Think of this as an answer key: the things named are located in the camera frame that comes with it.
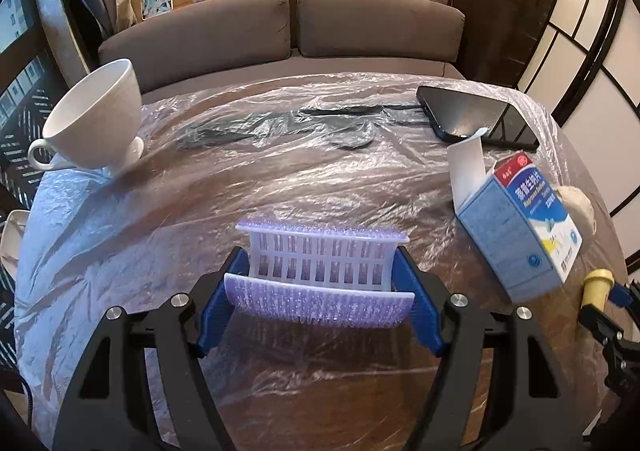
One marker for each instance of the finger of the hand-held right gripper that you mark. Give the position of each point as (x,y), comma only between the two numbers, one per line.
(597,321)
(620,294)

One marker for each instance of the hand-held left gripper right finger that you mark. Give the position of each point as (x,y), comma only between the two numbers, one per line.
(425,311)

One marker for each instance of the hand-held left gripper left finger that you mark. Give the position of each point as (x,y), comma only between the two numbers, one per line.
(215,321)

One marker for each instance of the yellow plastic bottle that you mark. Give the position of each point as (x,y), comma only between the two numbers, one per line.
(597,288)

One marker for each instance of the blue white medicine box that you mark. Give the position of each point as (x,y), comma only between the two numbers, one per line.
(500,231)

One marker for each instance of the purple white plastic basket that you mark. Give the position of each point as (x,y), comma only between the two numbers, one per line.
(320,271)

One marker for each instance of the black smartphone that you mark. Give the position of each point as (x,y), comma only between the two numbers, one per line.
(465,111)

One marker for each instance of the white ceramic cup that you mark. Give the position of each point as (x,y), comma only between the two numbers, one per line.
(95,116)

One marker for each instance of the white panel screen door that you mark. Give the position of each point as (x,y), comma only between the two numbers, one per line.
(585,6)

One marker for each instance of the dark framed window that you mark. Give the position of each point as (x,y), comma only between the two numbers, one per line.
(20,81)

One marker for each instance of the dark wooden cabinet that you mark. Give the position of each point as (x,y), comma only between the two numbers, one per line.
(500,6)

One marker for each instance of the child photo frame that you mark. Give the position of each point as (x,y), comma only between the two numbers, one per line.
(156,4)

